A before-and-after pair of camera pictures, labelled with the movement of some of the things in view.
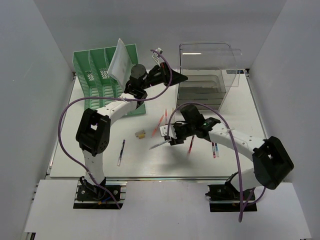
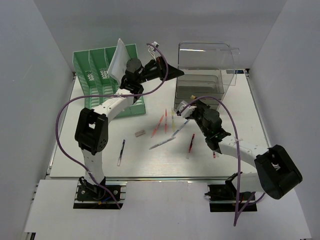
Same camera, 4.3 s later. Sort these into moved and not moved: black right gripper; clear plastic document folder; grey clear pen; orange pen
Moved: black right gripper
Not moved: clear plastic document folder; grey clear pen; orange pen
